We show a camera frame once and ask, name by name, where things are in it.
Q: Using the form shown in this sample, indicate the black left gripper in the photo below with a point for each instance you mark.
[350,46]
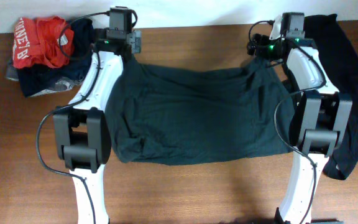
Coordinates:
[135,38]

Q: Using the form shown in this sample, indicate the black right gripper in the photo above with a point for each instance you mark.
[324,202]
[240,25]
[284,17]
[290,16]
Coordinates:
[260,48]

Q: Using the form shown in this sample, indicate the dark green t-shirt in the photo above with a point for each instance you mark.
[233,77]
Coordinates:
[178,117]

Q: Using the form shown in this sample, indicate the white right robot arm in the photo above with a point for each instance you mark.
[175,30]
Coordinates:
[317,128]

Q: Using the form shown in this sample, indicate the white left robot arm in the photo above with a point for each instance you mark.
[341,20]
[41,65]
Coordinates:
[81,130]

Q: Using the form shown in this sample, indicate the grey garment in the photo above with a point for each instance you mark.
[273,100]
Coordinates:
[41,80]

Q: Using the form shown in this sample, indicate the black t-shirt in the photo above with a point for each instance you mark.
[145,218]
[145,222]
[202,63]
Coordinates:
[340,61]

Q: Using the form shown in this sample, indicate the red t-shirt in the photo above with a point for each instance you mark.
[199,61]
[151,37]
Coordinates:
[45,40]

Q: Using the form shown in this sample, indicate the navy blue garment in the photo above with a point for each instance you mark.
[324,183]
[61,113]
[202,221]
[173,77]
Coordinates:
[83,37]

